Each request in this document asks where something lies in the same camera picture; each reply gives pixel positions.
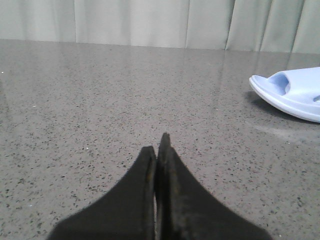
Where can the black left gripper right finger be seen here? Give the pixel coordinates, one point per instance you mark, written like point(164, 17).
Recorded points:
point(187, 211)

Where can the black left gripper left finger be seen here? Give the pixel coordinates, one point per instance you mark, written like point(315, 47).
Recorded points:
point(126, 212)

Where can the pale green curtain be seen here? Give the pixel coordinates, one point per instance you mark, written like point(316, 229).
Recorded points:
point(290, 26)

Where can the light blue slipper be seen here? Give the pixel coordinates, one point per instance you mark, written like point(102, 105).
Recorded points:
point(295, 92)

